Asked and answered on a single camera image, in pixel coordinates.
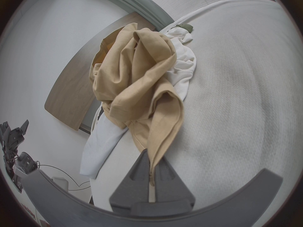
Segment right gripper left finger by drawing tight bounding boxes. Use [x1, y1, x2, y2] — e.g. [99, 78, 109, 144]
[109, 150, 152, 208]

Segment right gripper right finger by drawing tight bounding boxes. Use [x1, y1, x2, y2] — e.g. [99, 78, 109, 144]
[154, 157, 196, 207]

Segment tan shorts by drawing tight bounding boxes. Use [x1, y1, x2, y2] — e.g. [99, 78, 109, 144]
[89, 23, 184, 186]

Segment bed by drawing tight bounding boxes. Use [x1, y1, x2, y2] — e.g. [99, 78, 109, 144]
[44, 0, 303, 212]

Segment pale blue garment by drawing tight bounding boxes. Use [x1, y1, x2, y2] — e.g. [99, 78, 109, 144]
[79, 114, 128, 179]

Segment cream garment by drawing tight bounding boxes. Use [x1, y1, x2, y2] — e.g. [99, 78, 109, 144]
[166, 26, 197, 101]

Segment olive green garment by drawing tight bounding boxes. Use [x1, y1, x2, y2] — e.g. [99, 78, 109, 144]
[176, 23, 194, 32]

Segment grey-green curtain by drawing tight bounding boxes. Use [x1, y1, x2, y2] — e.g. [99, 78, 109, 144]
[54, 0, 174, 31]

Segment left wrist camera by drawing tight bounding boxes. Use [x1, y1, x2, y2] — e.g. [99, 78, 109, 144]
[18, 151, 38, 173]

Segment black cable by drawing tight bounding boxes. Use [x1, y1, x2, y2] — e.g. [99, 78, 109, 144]
[37, 165, 91, 191]

